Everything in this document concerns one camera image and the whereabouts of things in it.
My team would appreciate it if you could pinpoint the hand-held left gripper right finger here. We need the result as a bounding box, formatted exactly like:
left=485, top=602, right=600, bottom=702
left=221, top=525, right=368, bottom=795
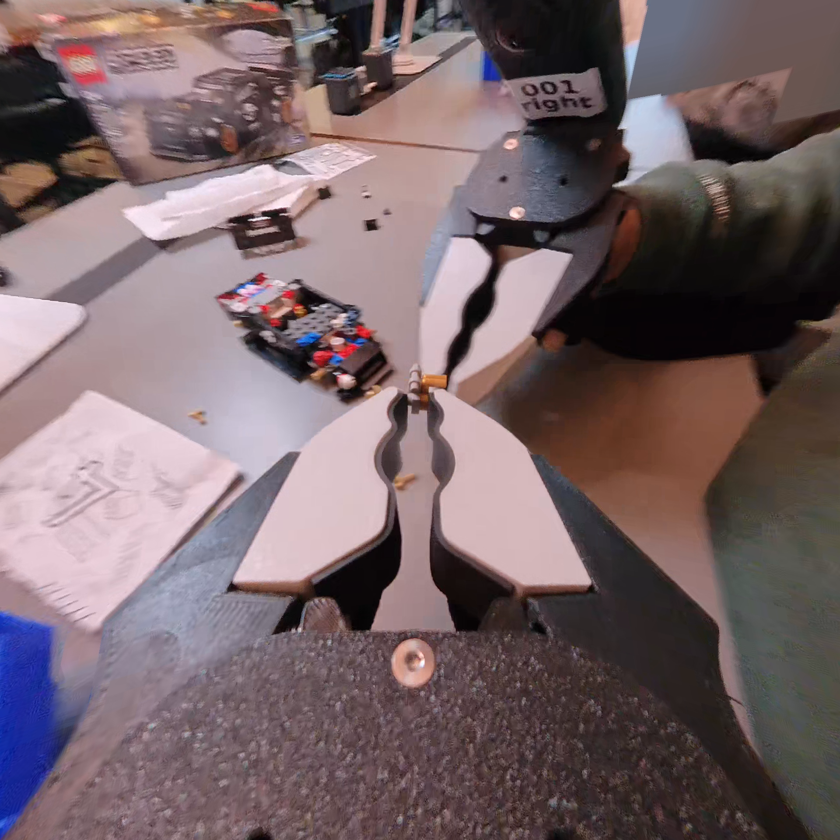
left=428, top=390, right=593, bottom=618

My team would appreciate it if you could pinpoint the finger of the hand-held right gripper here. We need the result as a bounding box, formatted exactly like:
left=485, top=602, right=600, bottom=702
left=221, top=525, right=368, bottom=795
left=456, top=249, right=575, bottom=388
left=419, top=238, right=493, bottom=395

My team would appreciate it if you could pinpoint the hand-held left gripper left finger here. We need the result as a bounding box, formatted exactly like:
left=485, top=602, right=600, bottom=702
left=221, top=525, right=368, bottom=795
left=233, top=386, right=403, bottom=611

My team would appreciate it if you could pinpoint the black lego car model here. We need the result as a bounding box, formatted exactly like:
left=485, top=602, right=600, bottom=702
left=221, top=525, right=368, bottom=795
left=217, top=274, right=395, bottom=403

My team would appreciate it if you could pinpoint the black printed lego plate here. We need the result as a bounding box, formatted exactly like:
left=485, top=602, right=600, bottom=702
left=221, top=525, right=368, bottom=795
left=226, top=209, right=301, bottom=253

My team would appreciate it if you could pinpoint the white book stand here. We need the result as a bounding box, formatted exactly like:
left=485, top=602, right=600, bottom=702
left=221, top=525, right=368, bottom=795
left=0, top=294, right=88, bottom=395

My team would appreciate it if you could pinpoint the blue plastic parts bin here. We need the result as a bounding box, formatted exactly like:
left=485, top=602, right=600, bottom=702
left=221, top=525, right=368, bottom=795
left=0, top=610, right=60, bottom=834

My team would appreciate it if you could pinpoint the person's right forearm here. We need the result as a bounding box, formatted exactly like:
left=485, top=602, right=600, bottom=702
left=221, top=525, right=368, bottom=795
left=610, top=128, right=840, bottom=329

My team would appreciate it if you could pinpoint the lego set box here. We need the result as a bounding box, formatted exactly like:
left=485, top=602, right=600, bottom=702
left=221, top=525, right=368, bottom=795
left=39, top=3, right=312, bottom=186

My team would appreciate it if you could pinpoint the person's right hand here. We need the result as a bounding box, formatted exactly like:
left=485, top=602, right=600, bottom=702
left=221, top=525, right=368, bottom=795
left=538, top=193, right=643, bottom=352

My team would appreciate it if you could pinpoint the small black box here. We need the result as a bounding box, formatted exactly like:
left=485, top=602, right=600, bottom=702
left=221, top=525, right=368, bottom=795
left=362, top=47, right=395, bottom=93
left=322, top=67, right=363, bottom=116

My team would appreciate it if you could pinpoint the white numbered paper bag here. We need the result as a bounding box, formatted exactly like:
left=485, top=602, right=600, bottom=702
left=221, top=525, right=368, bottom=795
left=0, top=390, right=242, bottom=634

